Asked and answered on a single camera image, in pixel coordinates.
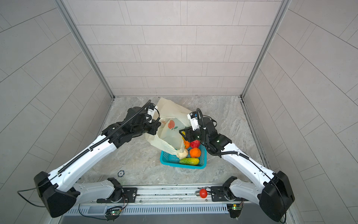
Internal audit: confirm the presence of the aluminium mounting rail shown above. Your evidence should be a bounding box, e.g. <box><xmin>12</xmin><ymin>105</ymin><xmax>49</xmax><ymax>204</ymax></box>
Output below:
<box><xmin>54</xmin><ymin>183</ymin><xmax>290</xmax><ymax>208</ymax></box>

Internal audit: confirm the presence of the red emergency stop button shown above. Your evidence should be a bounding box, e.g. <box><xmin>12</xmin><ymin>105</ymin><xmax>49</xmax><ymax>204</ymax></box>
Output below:
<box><xmin>195</xmin><ymin>188</ymin><xmax>208</xmax><ymax>199</ymax></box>

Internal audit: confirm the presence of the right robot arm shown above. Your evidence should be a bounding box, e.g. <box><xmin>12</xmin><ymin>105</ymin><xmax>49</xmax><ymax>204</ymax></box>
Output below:
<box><xmin>180</xmin><ymin>109</ymin><xmax>295</xmax><ymax>224</ymax></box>

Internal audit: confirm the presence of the red apple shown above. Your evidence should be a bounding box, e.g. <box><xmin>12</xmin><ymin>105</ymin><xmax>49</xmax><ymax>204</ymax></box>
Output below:
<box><xmin>190</xmin><ymin>140</ymin><xmax>200</xmax><ymax>149</ymax></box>

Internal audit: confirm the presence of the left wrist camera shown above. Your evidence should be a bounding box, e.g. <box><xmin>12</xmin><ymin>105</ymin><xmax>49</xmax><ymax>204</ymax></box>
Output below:
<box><xmin>146</xmin><ymin>103</ymin><xmax>156</xmax><ymax>119</ymax></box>

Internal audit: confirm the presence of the orange fruit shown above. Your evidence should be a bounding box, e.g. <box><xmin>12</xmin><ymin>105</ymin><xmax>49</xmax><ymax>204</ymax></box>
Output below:
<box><xmin>189</xmin><ymin>147</ymin><xmax>201</xmax><ymax>158</ymax></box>

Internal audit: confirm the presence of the circuit board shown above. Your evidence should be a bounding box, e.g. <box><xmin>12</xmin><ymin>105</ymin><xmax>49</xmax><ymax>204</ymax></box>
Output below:
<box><xmin>105</xmin><ymin>206</ymin><xmax>123</xmax><ymax>216</ymax></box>
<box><xmin>227</xmin><ymin>204</ymin><xmax>242</xmax><ymax>218</ymax></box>

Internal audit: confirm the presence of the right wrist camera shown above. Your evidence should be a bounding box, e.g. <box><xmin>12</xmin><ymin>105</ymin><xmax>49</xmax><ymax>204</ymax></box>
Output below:
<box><xmin>187</xmin><ymin>112</ymin><xmax>200</xmax><ymax>131</ymax></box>

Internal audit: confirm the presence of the beige round fruit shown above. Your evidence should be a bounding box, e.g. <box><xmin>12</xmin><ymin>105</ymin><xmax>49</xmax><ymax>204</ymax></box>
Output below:
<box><xmin>177</xmin><ymin>149</ymin><xmax>188</xmax><ymax>160</ymax></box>

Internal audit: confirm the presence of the teal plastic basket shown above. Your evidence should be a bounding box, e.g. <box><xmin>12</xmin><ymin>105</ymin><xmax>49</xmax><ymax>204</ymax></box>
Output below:
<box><xmin>160</xmin><ymin>145</ymin><xmax>207</xmax><ymax>169</ymax></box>

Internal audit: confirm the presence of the green cucumber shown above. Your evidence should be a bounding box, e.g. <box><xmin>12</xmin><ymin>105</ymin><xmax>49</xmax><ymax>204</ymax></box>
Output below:
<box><xmin>179</xmin><ymin>157</ymin><xmax>200</xmax><ymax>166</ymax></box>

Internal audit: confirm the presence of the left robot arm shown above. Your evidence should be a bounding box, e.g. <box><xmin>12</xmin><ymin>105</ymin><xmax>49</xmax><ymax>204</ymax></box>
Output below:
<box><xmin>34</xmin><ymin>100</ymin><xmax>160</xmax><ymax>217</ymax></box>

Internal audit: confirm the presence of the cream plastic bag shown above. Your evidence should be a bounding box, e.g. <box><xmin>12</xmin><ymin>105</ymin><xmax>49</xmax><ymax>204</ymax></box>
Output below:
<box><xmin>145</xmin><ymin>98</ymin><xmax>191</xmax><ymax>156</ymax></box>

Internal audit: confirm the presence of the left circuit board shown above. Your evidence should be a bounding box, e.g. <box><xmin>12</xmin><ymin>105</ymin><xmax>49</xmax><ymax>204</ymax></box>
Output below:
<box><xmin>105</xmin><ymin>206</ymin><xmax>123</xmax><ymax>216</ymax></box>

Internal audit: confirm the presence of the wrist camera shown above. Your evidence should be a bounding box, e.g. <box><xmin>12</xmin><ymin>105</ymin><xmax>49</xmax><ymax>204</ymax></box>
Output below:
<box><xmin>187</xmin><ymin>112</ymin><xmax>200</xmax><ymax>131</ymax></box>
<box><xmin>146</xmin><ymin>103</ymin><xmax>156</xmax><ymax>119</ymax></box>

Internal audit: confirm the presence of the small black ring marker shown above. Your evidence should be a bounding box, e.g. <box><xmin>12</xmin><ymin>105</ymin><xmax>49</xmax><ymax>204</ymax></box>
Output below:
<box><xmin>117</xmin><ymin>170</ymin><xmax>125</xmax><ymax>177</ymax></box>

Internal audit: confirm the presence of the right circuit board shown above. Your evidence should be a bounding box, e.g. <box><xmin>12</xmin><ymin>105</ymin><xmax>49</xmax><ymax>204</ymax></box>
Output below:
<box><xmin>227</xmin><ymin>204</ymin><xmax>242</xmax><ymax>218</ymax></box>

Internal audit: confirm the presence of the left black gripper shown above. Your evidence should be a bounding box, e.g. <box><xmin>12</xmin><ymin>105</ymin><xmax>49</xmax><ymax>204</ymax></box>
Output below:
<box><xmin>130</xmin><ymin>118</ymin><xmax>162</xmax><ymax>137</ymax></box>

